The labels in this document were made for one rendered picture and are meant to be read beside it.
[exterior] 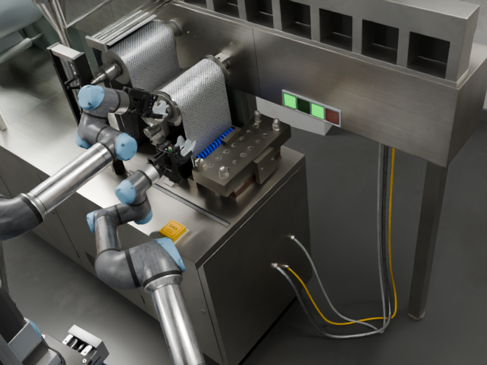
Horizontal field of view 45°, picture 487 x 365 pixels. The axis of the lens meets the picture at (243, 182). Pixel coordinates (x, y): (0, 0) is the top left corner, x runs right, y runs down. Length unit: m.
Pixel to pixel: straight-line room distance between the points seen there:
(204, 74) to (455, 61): 0.88
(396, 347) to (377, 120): 1.24
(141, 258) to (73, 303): 1.58
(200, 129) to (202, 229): 0.37
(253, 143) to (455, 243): 1.43
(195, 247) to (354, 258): 1.26
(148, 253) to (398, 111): 0.88
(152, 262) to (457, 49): 1.02
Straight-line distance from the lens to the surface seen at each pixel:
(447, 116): 1.84
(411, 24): 1.74
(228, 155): 2.19
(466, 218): 3.39
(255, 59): 2.17
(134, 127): 1.96
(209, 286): 2.17
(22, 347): 1.47
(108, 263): 1.73
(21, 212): 1.63
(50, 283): 3.39
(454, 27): 1.69
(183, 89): 2.09
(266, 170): 2.22
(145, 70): 2.24
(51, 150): 2.69
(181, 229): 2.11
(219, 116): 2.25
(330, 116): 2.07
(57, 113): 2.91
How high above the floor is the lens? 2.45
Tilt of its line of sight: 43 degrees down
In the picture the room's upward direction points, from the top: 9 degrees counter-clockwise
